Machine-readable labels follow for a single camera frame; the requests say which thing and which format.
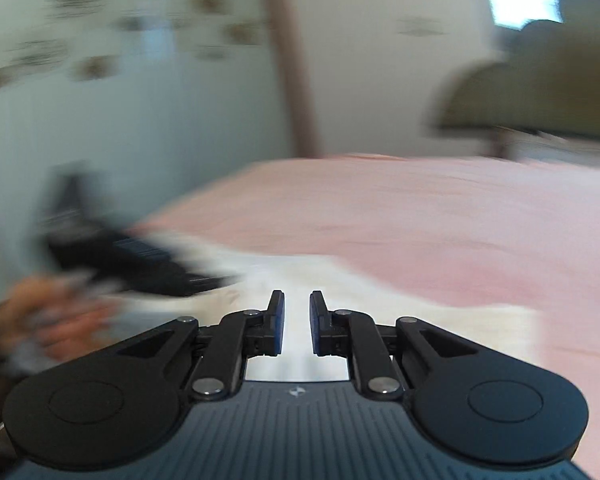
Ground white wardrobe door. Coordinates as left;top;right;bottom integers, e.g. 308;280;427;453
0;0;294;299

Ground cream white pants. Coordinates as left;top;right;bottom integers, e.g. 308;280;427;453
109;232;541;382

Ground person's left hand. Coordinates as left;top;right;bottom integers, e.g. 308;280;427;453
0;276;118;375

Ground pink bed sheet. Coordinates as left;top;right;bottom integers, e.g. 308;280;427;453
143;155;600;479

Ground brown wooden door frame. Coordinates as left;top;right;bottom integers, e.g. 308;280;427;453
264;0;322;158

